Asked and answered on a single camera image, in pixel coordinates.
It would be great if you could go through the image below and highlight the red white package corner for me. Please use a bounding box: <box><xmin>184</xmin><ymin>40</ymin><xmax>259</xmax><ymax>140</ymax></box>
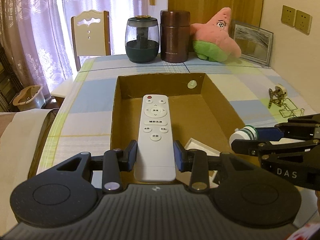
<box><xmin>287</xmin><ymin>223</ymin><xmax>320</xmax><ymax>240</ymax></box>

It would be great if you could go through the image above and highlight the plaid pastel tablecloth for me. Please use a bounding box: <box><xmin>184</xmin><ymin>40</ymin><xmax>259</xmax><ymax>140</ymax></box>
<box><xmin>37</xmin><ymin>55</ymin><xmax>313</xmax><ymax>173</ymax></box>

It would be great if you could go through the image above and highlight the small white green bottle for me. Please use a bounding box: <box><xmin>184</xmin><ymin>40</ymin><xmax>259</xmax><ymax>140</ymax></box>
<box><xmin>229</xmin><ymin>125</ymin><xmax>258</xmax><ymax>145</ymax></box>

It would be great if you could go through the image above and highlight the lilac lace curtain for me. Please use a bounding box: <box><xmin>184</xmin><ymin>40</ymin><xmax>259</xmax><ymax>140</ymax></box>
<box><xmin>1</xmin><ymin>0</ymin><xmax>148</xmax><ymax>97</ymax></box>

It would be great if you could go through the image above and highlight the wire metal stand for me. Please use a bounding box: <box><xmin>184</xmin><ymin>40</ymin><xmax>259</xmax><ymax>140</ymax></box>
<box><xmin>279</xmin><ymin>98</ymin><xmax>305</xmax><ymax>118</ymax></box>

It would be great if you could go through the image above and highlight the cream wooden chair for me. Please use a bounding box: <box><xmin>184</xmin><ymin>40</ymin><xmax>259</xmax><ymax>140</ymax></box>
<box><xmin>71</xmin><ymin>10</ymin><xmax>111</xmax><ymax>71</ymax></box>

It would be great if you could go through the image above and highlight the beige plastic waste bin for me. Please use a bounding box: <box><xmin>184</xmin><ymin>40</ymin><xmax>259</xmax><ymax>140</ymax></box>
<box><xmin>12</xmin><ymin>85</ymin><xmax>46</xmax><ymax>111</ymax></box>

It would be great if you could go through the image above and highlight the pink Patrick star plush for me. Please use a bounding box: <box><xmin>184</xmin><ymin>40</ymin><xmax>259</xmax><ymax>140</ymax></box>
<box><xmin>190</xmin><ymin>7</ymin><xmax>241</xmax><ymax>62</ymax></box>

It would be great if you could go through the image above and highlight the white remote control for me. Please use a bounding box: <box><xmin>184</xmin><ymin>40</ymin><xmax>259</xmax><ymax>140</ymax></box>
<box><xmin>134</xmin><ymin>94</ymin><xmax>176</xmax><ymax>183</ymax></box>

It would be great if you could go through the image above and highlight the dark green glass humidifier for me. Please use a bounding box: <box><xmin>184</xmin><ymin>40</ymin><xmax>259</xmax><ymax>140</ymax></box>
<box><xmin>125</xmin><ymin>15</ymin><xmax>159</xmax><ymax>63</ymax></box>

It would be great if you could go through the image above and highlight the white square charger box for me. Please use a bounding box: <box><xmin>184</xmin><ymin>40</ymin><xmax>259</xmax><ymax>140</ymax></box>
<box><xmin>186</xmin><ymin>138</ymin><xmax>221</xmax><ymax>192</ymax></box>

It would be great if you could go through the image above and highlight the framed sand picture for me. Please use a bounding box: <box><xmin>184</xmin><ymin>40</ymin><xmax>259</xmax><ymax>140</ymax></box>
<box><xmin>231</xmin><ymin>20</ymin><xmax>273</xmax><ymax>67</ymax></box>

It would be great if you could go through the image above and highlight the zebra striped hair clip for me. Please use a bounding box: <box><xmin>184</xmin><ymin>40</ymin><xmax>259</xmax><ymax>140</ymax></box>
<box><xmin>268</xmin><ymin>88</ymin><xmax>281</xmax><ymax>109</ymax></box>

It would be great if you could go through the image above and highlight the gold double wall socket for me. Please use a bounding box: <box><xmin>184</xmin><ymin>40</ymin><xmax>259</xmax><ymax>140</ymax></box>
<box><xmin>281</xmin><ymin>5</ymin><xmax>312</xmax><ymax>35</ymax></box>

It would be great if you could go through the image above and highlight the brown cylindrical canister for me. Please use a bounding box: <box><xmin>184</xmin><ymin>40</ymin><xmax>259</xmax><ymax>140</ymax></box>
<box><xmin>160</xmin><ymin>10</ymin><xmax>190</xmax><ymax>63</ymax></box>

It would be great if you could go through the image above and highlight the person's right hand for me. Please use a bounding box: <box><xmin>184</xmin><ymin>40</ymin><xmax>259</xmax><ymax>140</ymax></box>
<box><xmin>315</xmin><ymin>191</ymin><xmax>320</xmax><ymax>206</ymax></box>

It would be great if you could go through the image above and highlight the open cardboard box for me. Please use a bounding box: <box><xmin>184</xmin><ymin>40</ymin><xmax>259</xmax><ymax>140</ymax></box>
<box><xmin>110</xmin><ymin>73</ymin><xmax>245</xmax><ymax>152</ymax></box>

